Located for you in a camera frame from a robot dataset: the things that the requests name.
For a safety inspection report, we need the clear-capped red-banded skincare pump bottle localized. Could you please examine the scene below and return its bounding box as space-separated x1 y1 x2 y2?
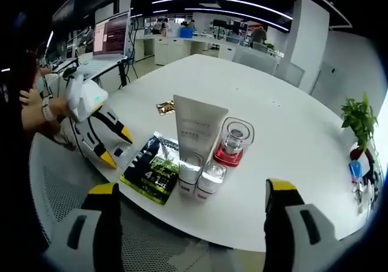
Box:
213 117 255 169

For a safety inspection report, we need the white ceiling light strip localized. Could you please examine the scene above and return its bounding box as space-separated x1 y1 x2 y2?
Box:
184 7 290 30
151 0 294 21

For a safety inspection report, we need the white cabinet counter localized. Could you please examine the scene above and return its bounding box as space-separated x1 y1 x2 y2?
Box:
133 31 240 67

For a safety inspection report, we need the green potted plant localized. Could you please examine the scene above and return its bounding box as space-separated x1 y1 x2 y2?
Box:
339 91 380 151

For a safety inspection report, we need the grey mesh office chair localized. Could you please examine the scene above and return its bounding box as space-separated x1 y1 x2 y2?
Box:
28 131 213 272

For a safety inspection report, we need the person's head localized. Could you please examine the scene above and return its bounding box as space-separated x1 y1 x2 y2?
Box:
28 67 49 96

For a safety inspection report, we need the open silver laptop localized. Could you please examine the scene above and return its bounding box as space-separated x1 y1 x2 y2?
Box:
77 10 132 70

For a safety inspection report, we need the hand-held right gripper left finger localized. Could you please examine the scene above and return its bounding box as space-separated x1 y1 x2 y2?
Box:
45 182 124 272

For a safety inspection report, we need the clear plastic bag dark sample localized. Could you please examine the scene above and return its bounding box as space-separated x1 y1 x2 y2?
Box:
112 144 135 169

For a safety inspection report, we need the large white skincare tube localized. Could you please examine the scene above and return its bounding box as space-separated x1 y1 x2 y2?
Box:
173 95 229 164

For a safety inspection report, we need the green black skincare sachet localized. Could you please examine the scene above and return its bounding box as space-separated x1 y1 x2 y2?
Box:
119 131 182 206

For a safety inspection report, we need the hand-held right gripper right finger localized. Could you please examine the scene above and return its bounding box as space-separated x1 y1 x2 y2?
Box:
263 177 340 272

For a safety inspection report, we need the white wrist watch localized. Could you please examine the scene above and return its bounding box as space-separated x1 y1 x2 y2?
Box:
41 97 58 122

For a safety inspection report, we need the blue plastic bag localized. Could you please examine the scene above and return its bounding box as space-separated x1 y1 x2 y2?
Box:
347 160 364 182

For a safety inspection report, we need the person's left hand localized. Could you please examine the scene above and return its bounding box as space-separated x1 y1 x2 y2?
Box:
55 97 74 121

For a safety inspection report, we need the small white figurine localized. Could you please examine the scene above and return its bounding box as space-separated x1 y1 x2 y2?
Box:
356 182 376 215

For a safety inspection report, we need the dark red vase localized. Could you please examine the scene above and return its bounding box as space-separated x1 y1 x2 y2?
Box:
349 146 375 164

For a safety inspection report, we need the gold foil skincare sachet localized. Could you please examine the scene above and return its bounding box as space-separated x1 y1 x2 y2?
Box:
156 101 177 117

